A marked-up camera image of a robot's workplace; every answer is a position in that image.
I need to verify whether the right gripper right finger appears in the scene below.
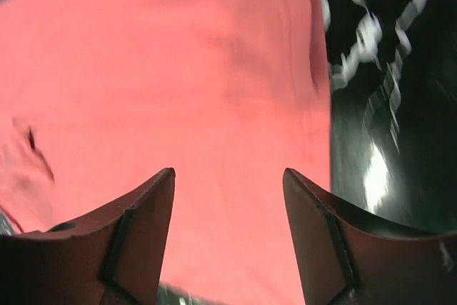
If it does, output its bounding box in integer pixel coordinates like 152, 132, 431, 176
283, 169, 456, 304

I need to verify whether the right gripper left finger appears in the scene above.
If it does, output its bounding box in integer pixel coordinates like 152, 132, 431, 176
1, 168, 176, 304

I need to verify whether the coral red t shirt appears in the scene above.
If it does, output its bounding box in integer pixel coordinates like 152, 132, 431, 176
1, 0, 330, 304

